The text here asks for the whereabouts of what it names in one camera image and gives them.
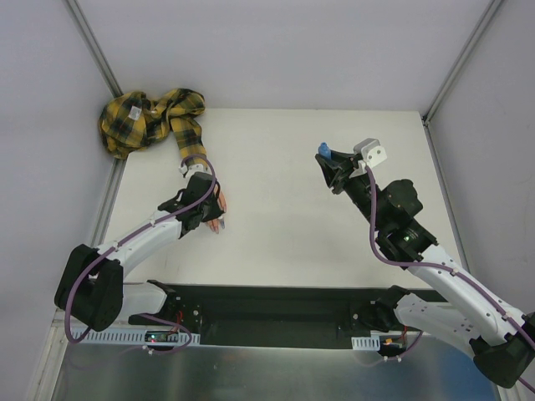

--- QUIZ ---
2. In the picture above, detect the blue nail polish bottle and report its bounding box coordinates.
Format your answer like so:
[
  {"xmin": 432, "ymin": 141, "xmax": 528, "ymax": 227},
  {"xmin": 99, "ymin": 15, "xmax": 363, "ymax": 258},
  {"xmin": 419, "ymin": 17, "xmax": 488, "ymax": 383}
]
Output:
[{"xmin": 318, "ymin": 142, "xmax": 332, "ymax": 160}]

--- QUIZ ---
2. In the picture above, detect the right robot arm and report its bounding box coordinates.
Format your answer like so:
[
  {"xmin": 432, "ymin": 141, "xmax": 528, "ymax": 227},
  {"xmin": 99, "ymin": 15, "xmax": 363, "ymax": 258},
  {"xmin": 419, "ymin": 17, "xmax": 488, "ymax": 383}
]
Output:
[{"xmin": 315, "ymin": 140, "xmax": 534, "ymax": 388}]

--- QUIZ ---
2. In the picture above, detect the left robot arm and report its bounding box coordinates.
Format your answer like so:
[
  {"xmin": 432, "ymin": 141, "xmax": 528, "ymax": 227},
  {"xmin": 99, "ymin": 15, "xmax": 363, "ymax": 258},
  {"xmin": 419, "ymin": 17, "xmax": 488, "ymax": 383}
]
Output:
[{"xmin": 54, "ymin": 172, "xmax": 224, "ymax": 343}]

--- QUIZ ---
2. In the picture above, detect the mannequin hand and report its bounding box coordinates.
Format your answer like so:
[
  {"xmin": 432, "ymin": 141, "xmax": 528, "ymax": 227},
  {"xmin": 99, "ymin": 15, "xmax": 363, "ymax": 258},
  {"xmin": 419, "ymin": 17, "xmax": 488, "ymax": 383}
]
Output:
[{"xmin": 205, "ymin": 184, "xmax": 227, "ymax": 234}]

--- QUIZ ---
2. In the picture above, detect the yellow plaid shirt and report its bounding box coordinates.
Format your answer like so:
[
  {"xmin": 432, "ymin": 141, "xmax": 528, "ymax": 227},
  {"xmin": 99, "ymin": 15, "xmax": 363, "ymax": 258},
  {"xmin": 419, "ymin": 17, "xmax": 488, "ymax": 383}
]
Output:
[{"xmin": 98, "ymin": 89, "xmax": 208, "ymax": 168}]

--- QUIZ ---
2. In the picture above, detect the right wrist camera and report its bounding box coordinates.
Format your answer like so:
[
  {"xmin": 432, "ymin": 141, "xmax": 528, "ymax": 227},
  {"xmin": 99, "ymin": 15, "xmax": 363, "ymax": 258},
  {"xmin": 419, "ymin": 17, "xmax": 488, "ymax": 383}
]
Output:
[{"xmin": 354, "ymin": 138, "xmax": 387, "ymax": 169}]

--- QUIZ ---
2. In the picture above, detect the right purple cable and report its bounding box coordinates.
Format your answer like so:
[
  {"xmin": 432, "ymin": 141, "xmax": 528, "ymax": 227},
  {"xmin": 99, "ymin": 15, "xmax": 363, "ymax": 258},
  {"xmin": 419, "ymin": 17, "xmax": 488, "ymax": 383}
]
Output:
[{"xmin": 364, "ymin": 164, "xmax": 535, "ymax": 392}]

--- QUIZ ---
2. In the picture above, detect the right aluminium frame post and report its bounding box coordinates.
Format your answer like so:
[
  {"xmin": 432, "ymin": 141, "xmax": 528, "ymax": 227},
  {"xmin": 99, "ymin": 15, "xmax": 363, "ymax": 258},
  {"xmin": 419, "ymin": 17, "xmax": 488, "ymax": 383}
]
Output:
[{"xmin": 421, "ymin": 0, "xmax": 507, "ymax": 127}]

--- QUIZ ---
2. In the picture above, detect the aluminium frame post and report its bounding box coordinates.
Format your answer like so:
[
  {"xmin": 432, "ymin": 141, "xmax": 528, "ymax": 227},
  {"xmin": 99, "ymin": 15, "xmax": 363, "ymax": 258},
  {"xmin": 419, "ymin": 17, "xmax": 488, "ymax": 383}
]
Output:
[
  {"xmin": 421, "ymin": 0, "xmax": 507, "ymax": 127},
  {"xmin": 64, "ymin": 0, "xmax": 123, "ymax": 97}
]

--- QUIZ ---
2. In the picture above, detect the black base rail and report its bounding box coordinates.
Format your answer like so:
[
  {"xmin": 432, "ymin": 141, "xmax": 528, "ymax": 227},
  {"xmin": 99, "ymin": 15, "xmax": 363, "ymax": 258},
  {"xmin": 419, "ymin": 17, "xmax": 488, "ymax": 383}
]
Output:
[{"xmin": 127, "ymin": 282, "xmax": 467, "ymax": 348}]

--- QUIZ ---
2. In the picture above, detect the left white cable duct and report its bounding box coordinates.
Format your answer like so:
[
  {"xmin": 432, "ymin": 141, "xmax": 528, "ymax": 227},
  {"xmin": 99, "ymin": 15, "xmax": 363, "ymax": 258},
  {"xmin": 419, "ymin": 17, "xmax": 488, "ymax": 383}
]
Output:
[{"xmin": 82, "ymin": 328, "xmax": 201, "ymax": 347}]

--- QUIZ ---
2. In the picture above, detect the white cable duct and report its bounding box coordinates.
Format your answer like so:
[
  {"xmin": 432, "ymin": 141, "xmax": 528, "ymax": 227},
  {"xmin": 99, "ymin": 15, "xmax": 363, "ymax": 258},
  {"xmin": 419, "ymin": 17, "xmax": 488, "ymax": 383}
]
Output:
[
  {"xmin": 350, "ymin": 334, "xmax": 407, "ymax": 352},
  {"xmin": 82, "ymin": 328, "xmax": 201, "ymax": 347}
]

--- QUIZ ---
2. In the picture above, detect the right white cable duct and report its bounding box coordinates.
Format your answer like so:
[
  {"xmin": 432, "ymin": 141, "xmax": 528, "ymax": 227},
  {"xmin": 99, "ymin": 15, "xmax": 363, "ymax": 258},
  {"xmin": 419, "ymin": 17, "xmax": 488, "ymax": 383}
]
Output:
[{"xmin": 350, "ymin": 334, "xmax": 407, "ymax": 352}]

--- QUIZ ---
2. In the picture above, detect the left aluminium frame post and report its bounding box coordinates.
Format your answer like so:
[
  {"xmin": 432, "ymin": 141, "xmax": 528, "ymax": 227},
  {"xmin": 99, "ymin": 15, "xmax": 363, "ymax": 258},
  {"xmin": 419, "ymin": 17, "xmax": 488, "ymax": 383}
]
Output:
[{"xmin": 64, "ymin": 0, "xmax": 123, "ymax": 97}]

